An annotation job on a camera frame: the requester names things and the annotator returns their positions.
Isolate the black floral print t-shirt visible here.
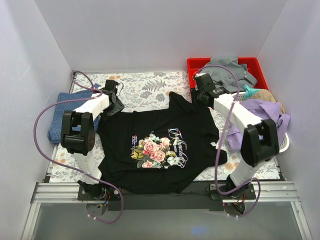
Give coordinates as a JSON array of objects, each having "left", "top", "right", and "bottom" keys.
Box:
[{"left": 97, "top": 92, "right": 228, "bottom": 194}]

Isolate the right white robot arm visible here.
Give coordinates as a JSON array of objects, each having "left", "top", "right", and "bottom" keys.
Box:
[{"left": 191, "top": 73, "right": 280, "bottom": 199}]

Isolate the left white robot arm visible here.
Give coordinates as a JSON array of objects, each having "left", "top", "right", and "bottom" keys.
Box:
[{"left": 60, "top": 79, "right": 124, "bottom": 200}]

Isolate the floral patterned table mat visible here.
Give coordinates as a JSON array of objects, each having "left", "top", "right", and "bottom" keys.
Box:
[{"left": 47, "top": 71, "right": 281, "bottom": 183}]

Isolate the grey shirt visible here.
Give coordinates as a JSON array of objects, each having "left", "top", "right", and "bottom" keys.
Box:
[{"left": 199, "top": 56, "right": 258, "bottom": 93}]

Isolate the red plastic bin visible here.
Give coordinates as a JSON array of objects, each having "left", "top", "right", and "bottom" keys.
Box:
[{"left": 186, "top": 57, "right": 269, "bottom": 90}]

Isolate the teal garment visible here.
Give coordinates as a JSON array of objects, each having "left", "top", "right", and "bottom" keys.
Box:
[{"left": 242, "top": 84, "right": 260, "bottom": 101}]

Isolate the beige garment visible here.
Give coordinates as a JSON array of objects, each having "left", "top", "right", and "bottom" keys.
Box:
[{"left": 249, "top": 89, "right": 278, "bottom": 103}]

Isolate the lilac purple shirt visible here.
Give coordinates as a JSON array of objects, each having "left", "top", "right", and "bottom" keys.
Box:
[{"left": 220, "top": 98, "right": 292, "bottom": 152}]

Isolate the blue checkered folded shirt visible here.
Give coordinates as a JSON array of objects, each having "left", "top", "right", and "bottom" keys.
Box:
[{"left": 47, "top": 90, "right": 93, "bottom": 144}]

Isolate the white plastic laundry basket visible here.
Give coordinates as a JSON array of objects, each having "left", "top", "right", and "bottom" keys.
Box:
[{"left": 229, "top": 90, "right": 291, "bottom": 155}]

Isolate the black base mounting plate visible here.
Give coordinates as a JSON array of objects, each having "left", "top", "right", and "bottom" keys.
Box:
[{"left": 77, "top": 181, "right": 256, "bottom": 211}]

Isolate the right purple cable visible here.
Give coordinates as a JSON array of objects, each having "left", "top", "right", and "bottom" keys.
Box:
[{"left": 193, "top": 64, "right": 262, "bottom": 219}]

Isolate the aluminium frame rail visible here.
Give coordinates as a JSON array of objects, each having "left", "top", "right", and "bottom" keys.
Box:
[{"left": 21, "top": 181, "right": 312, "bottom": 240}]

